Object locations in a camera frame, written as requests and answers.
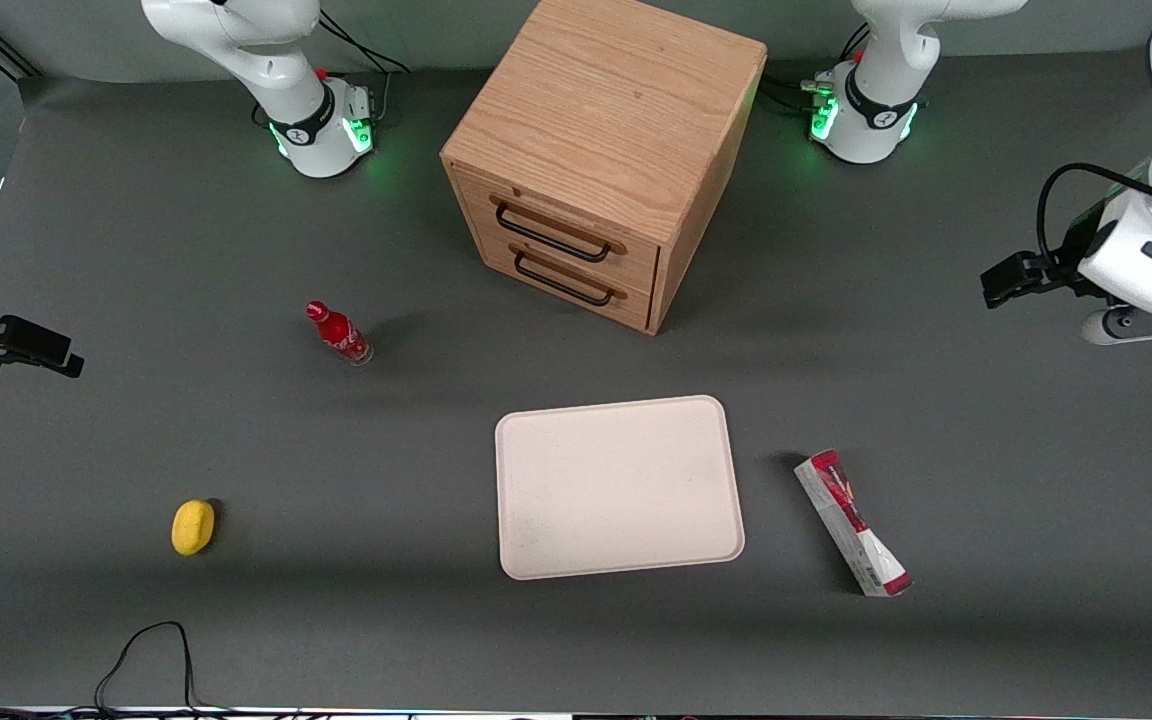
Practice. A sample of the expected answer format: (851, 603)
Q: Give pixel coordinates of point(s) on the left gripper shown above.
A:
(1058, 271)

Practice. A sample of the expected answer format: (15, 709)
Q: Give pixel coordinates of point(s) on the red cookie box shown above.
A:
(851, 520)

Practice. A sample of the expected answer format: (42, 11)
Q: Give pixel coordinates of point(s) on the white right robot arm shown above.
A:
(308, 118)

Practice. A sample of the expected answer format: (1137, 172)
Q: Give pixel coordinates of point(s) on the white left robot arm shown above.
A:
(876, 112)

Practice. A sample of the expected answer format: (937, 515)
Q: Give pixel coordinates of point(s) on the beige plastic tray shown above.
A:
(616, 488)

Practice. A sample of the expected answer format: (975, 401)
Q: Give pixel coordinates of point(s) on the yellow lemon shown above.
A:
(192, 527)

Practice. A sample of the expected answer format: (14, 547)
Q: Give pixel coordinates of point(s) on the red soda bottle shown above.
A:
(340, 333)

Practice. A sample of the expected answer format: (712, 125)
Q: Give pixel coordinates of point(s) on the black stand bar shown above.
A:
(1, 50)

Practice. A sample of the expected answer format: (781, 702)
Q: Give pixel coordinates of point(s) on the wooden lower drawer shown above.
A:
(626, 310)

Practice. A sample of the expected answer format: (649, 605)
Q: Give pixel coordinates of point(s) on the wooden drawer cabinet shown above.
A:
(608, 100)

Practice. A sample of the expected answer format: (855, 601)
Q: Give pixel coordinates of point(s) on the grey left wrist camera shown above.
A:
(1141, 325)

